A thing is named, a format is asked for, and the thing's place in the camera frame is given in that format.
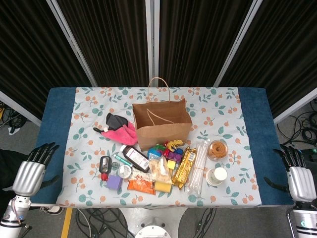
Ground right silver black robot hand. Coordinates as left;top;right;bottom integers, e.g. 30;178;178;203
264;144;317;202

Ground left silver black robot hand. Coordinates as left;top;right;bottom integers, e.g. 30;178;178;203
12;142;61;197

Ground white paper cup with lid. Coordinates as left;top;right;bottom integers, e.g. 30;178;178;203
206;167;228;186

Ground clear tub of rubber bands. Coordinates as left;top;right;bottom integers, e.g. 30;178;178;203
207;139;229;162

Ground bundle of clear straws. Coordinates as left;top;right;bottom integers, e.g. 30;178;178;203
186;140;211;195

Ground gold snack packet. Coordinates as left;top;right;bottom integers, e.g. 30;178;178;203
172;146;198;190

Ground clear bag of crackers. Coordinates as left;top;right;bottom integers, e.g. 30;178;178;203
148;152;173;184

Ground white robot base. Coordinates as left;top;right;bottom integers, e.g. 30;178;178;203
118;207;188;238

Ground brown paper bag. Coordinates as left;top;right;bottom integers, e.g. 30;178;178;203
132;76;193;152

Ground black trouser leg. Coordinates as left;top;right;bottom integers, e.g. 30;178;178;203
0;148;33;191

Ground black power strip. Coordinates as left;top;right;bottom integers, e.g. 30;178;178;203
298;148;317;156

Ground black and white sneaker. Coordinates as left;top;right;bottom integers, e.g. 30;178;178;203
41;205;64;215

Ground blue table cover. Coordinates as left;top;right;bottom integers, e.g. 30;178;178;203
31;86;294;206

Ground black bottle with red cap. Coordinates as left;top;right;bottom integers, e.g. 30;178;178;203
99;156;111;181

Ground purple foam cube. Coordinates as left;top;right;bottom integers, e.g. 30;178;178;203
106;175;124;191

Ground floral print tablecloth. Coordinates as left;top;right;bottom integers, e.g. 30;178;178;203
56;86;262;208

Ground pink cloth with black trim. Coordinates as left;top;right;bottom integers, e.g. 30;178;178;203
93;113;138;146

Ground brown bottle with white cap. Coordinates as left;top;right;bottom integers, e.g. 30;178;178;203
120;145;151;174

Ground orange snack packet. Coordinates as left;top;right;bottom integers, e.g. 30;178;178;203
127;171;157;196

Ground black partition screen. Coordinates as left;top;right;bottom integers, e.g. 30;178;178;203
0;0;97;126
152;0;263;87
47;0;154;87
214;0;317;124

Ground blue ball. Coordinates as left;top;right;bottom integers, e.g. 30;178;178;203
147;146;161;158

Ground yellow sponge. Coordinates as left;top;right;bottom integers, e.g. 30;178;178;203
154;180;172;193

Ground black cable tangle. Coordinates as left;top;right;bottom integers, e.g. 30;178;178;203
276;99;317;149
74;207;132;238
180;207;217;238
0;99;28;134

